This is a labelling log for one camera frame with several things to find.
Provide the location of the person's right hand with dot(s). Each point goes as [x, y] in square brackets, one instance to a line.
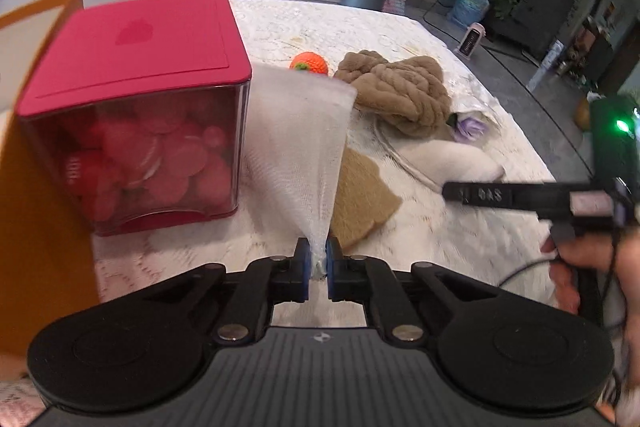
[595, 252]

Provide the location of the tan felt piece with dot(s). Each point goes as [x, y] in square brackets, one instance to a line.
[362, 197]

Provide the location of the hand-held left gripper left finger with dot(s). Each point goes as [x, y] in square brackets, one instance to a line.
[300, 269]

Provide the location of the small white heater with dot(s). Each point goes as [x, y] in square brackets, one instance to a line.
[471, 41]

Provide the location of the red transparent storage box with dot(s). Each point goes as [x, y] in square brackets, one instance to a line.
[135, 117]

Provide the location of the purple rose in clear wrap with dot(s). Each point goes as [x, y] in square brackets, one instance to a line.
[470, 129]

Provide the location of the brown knotted plush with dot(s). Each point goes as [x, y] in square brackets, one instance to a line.
[400, 92]

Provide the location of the dark storage cabinet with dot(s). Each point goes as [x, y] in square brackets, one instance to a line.
[535, 17]

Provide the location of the white plush cloth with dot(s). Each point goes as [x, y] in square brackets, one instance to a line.
[460, 164]

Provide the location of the orange cardboard box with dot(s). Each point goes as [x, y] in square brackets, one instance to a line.
[45, 207]

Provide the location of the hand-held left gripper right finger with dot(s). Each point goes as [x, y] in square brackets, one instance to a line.
[332, 269]

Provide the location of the white mesh cloth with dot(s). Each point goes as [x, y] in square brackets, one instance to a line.
[300, 147]

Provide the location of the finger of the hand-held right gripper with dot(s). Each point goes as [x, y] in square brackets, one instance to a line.
[500, 196]

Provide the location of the orange crochet ball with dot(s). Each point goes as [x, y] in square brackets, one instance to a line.
[310, 63]

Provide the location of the white lace tablecloth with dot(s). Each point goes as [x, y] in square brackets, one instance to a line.
[425, 232]

